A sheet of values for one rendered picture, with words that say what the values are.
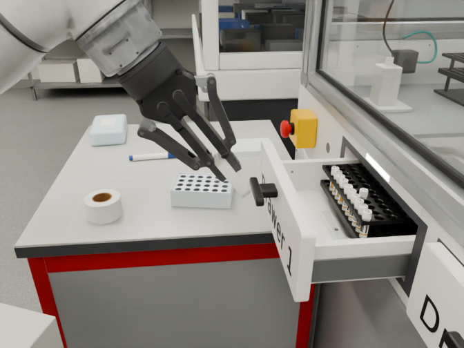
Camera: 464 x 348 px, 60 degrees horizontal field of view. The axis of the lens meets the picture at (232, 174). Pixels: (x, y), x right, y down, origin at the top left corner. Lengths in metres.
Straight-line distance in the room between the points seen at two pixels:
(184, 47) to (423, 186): 4.32
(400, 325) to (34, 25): 0.59
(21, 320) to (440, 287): 0.47
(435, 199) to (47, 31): 0.47
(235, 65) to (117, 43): 0.89
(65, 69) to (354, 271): 4.22
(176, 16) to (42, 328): 4.32
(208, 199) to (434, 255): 0.47
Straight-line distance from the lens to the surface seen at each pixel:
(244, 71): 1.36
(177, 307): 0.89
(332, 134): 0.82
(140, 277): 0.84
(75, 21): 0.49
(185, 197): 0.83
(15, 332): 0.55
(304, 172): 0.74
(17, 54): 0.52
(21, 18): 0.50
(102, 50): 0.49
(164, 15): 4.70
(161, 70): 0.50
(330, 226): 0.64
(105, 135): 1.16
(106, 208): 0.81
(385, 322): 0.68
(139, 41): 0.49
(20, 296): 1.94
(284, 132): 0.91
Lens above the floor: 1.20
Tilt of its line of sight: 27 degrees down
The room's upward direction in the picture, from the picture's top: straight up
